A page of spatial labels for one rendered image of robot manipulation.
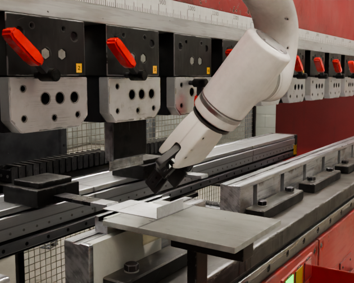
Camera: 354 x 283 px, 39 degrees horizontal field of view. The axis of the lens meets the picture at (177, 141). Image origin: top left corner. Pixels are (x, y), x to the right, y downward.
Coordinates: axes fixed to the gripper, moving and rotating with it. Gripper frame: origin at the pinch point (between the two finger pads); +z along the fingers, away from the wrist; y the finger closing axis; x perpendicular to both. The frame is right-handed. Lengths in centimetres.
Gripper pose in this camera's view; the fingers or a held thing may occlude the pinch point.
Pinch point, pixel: (165, 178)
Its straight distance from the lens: 93.9
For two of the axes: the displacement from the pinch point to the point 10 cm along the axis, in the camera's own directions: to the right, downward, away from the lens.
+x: 6.4, 6.9, -3.4
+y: -5.5, 1.1, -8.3
